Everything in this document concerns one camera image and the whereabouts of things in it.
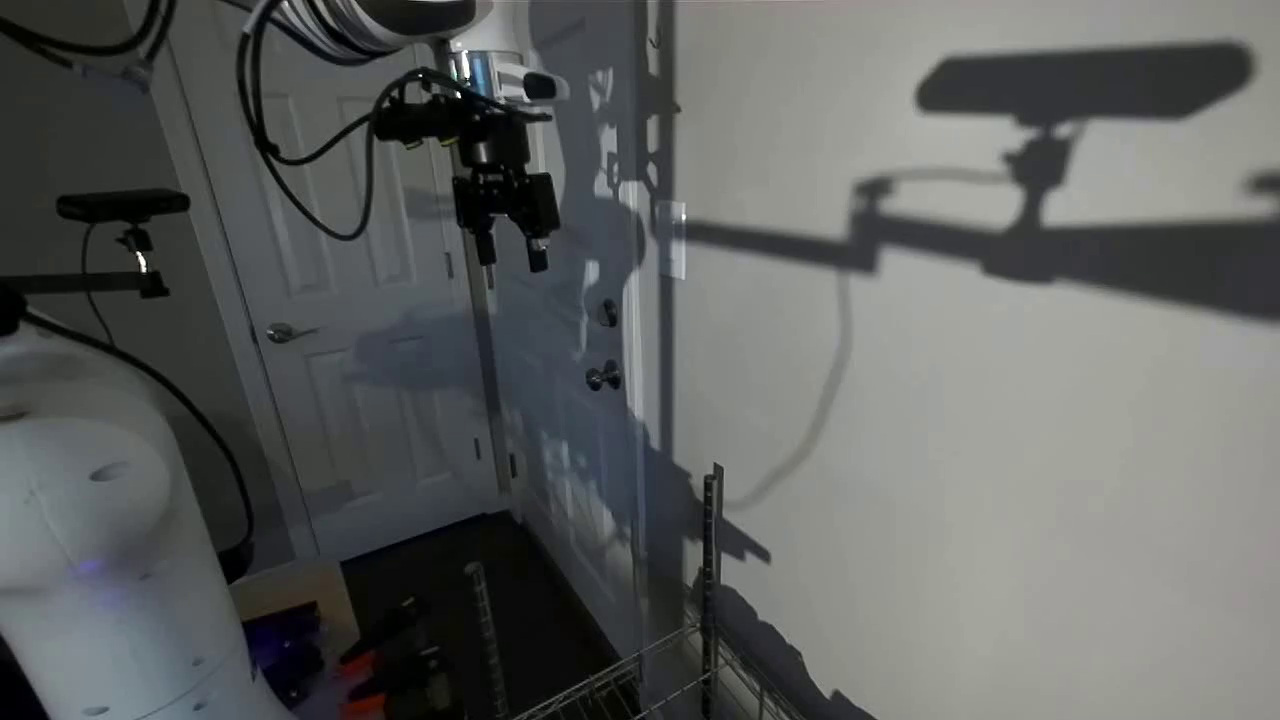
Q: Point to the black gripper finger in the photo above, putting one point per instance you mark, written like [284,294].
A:
[484,246]
[539,252]

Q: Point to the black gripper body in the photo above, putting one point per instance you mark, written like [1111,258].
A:
[497,183]

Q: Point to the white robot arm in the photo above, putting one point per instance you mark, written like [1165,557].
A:
[112,596]

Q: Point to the round deadbolt lock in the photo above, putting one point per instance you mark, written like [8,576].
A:
[611,314]

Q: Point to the white front door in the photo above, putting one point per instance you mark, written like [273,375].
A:
[577,455]

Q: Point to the white interior panel door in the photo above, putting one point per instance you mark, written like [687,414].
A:
[355,282]

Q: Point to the round door knob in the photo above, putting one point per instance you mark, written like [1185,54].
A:
[605,377]

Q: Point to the cardboard box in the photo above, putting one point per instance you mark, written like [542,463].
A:
[297,622]

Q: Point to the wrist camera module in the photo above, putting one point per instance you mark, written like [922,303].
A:
[459,110]

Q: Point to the white wall light switch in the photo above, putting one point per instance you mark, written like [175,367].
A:
[676,240]

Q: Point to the black stereo camera on stand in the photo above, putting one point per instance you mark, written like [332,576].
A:
[129,208]

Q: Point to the metal wire shoe rack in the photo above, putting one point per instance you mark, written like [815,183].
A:
[713,663]

